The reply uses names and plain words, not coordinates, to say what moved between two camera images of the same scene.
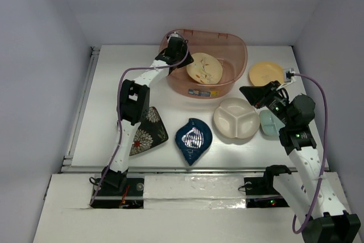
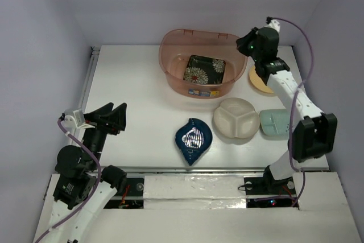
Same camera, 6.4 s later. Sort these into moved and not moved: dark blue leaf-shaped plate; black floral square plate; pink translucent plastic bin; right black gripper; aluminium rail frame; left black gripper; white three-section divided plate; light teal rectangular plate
Moved: black floral square plate; right black gripper; left black gripper
Not moved: aluminium rail frame; light teal rectangular plate; dark blue leaf-shaped plate; pink translucent plastic bin; white three-section divided plate
